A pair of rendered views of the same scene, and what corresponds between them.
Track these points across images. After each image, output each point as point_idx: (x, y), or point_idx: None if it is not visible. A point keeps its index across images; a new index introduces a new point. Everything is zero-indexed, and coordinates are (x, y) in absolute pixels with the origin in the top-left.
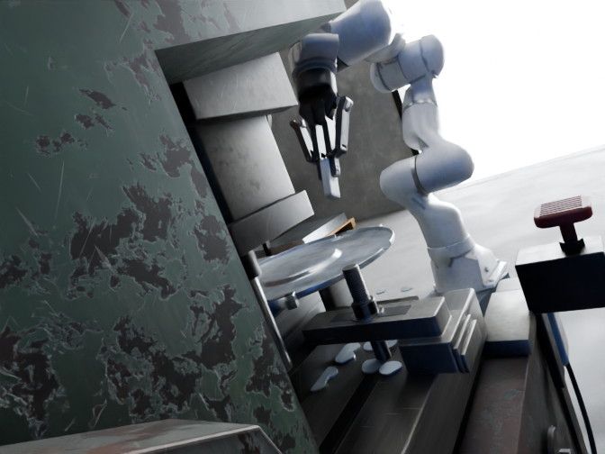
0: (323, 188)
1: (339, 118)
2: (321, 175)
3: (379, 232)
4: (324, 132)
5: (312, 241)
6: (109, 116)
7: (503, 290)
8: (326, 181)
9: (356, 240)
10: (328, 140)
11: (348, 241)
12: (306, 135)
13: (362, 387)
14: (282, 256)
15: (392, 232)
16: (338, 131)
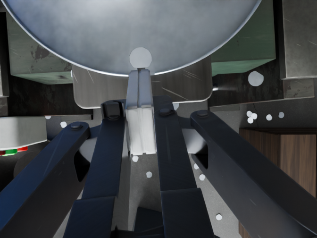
0: (150, 76)
1: (4, 200)
2: (151, 89)
3: (43, 32)
4: (112, 165)
5: (196, 59)
6: None
7: (3, 119)
8: (139, 82)
9: (77, 14)
10: (104, 144)
11: (93, 18)
12: (252, 216)
13: None
14: (242, 21)
15: (8, 6)
16: (41, 161)
